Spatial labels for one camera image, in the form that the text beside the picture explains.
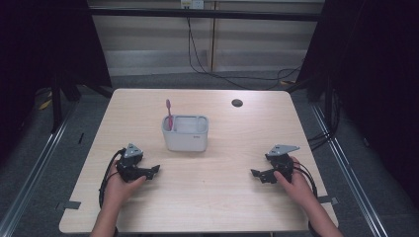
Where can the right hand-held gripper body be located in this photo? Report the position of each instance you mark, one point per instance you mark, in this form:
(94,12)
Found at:
(281,163)

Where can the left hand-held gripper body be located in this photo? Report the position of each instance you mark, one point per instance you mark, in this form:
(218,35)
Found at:
(130,163)

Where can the white toothbrush holder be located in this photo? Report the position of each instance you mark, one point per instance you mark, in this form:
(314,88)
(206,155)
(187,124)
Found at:
(186,140)

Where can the person's right hand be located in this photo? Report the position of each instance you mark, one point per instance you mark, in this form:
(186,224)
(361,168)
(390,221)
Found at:
(298,189)

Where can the person's left hand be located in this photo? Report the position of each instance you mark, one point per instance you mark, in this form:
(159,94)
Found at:
(120,192)

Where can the grey tape strip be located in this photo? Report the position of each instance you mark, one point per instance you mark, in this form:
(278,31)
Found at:
(67,205)
(327,199)

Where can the dark round table grommet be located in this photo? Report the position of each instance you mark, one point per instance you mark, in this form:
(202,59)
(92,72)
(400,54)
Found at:
(237,102)

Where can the black metal stand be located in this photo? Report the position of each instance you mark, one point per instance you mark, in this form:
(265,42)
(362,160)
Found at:
(56,105)

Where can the yellow floor tape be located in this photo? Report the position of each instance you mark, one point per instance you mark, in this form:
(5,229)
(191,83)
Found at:
(45,104)

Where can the dark curtain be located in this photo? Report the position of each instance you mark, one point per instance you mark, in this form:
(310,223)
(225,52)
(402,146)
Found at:
(39,49)
(375,82)

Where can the metal floor rail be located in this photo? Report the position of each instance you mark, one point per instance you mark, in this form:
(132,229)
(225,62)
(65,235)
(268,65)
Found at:
(349,171)
(33,171)

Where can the black horizontal frame bar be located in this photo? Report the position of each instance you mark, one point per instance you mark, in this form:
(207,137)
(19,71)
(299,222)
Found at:
(204,14)

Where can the white wall socket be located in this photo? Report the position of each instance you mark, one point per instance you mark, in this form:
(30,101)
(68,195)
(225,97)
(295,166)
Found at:
(192,4)

